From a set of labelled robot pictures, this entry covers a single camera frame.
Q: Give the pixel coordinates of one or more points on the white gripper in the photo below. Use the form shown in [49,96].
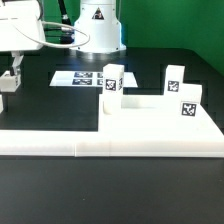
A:
[20,30]

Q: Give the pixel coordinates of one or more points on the white square table top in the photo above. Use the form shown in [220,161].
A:
[154,114]

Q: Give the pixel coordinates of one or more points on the white part at left edge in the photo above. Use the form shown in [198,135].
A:
[1,104]

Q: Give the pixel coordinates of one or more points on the white L-shaped obstacle fence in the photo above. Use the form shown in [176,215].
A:
[104,143]

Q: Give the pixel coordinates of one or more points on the white sheet with tags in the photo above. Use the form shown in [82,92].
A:
[77,79]

